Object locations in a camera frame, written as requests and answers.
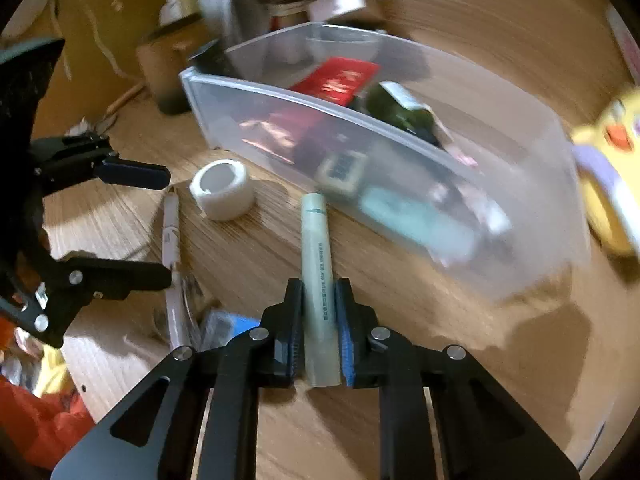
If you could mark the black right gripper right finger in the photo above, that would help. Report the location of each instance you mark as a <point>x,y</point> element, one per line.
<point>442,414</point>

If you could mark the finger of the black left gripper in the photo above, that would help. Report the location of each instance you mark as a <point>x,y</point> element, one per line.
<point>126,172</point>
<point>83,279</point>

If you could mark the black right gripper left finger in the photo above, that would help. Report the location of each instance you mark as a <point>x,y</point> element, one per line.
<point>195,414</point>

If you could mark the white pen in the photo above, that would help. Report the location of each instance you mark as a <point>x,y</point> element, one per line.
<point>178,320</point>

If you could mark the small blue barcode box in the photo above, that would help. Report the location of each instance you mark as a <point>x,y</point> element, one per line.
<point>218,327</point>

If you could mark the white tape roll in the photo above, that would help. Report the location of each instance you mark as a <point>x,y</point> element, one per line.
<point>223,190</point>

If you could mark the black purple tube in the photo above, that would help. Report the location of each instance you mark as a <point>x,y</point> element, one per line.
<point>211,59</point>

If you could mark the mint green small tube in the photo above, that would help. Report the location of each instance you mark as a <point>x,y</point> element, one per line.
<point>445,238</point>

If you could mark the light green pen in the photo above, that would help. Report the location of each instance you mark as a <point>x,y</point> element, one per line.
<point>321,346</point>

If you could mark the mahjong tile eraser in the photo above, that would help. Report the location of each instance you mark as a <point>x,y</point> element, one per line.
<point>341,174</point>

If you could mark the red tea packet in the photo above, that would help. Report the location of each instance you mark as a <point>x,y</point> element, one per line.
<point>337,80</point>

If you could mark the dark green glass bottle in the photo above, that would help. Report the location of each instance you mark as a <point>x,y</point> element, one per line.
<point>393,104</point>

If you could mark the person left hand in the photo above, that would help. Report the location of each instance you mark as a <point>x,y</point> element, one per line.
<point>23,279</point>

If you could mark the brown mug with lid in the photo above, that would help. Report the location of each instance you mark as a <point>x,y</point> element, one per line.
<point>164,54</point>

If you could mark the pink foil wrapper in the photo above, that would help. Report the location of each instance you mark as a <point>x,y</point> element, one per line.
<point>269,136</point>

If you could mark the red small box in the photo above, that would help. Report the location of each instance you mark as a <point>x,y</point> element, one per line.
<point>283,21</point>

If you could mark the clear plastic storage bin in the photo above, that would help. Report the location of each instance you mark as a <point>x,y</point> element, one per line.
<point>507,171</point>

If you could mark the small white cardboard box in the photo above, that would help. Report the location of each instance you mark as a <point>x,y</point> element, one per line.
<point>336,11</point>

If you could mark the yellow chick bunny plush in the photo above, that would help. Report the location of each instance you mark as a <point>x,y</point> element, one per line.
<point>606,153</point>

